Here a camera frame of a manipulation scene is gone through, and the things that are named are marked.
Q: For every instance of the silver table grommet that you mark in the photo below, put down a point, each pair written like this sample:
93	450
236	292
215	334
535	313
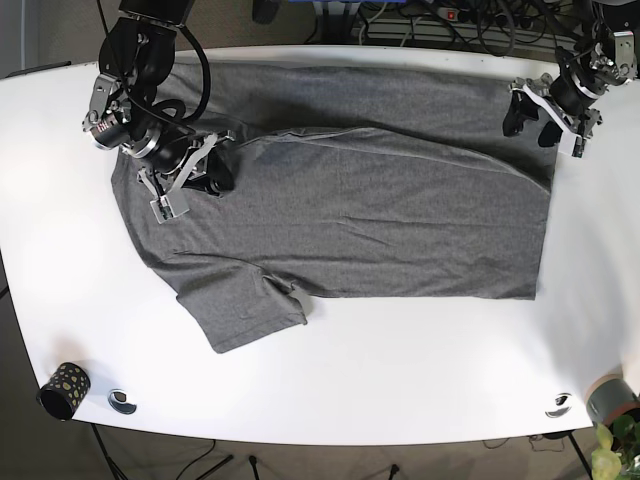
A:
559	406
121	403

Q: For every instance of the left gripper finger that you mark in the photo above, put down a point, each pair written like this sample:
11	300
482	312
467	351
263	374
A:
521	110
551	134

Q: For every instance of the green potted plant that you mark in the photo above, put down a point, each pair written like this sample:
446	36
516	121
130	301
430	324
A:
617	454

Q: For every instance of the right silver table grommet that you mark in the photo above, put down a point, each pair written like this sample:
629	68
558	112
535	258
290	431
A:
559	406

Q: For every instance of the grey flower pot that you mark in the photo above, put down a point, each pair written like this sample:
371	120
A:
609	398

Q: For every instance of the black gold-dotted cup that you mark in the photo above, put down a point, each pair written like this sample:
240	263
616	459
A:
65	390

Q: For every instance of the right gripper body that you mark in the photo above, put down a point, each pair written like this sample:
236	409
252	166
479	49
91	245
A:
170	165

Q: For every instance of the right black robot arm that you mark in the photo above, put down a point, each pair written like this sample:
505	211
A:
136	57

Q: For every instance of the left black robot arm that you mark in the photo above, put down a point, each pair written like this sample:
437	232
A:
603	56

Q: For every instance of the grey heather T-shirt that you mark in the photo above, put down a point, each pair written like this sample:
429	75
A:
349	182

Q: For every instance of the left silver table grommet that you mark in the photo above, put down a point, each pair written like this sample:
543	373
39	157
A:
121	403

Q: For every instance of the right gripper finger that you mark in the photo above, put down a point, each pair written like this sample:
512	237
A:
219	179

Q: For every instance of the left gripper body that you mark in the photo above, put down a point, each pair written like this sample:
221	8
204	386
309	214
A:
561	101

